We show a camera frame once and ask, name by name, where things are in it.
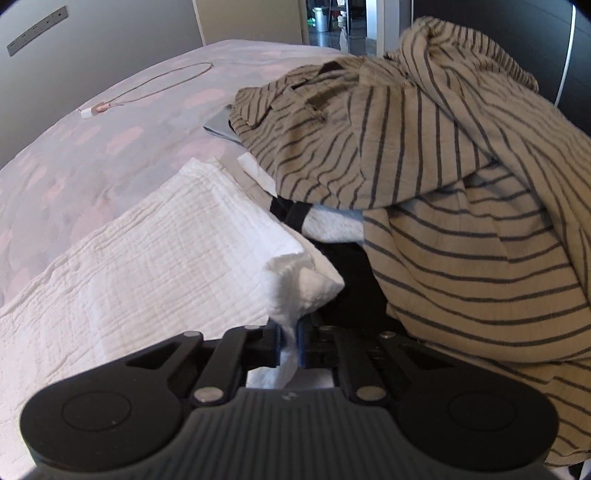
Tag grey pink patterned bedsheet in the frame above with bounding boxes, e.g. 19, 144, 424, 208
0, 39, 358, 319

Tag white crinkled garment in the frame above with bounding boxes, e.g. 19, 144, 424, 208
0, 157, 346, 480

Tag pink charging cable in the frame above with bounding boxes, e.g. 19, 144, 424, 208
82, 61, 214, 120

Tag black garment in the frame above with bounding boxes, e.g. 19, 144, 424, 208
270, 196, 407, 337

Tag wall power strip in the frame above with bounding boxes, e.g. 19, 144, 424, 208
6, 6, 69, 56

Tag grey folded cloth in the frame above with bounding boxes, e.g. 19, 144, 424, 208
204, 105, 245, 145

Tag beige striped shirt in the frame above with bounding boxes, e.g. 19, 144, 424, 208
229, 17, 591, 469

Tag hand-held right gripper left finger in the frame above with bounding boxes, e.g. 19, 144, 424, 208
126, 322, 283, 408

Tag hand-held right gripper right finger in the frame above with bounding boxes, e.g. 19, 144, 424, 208
297, 318, 455, 407

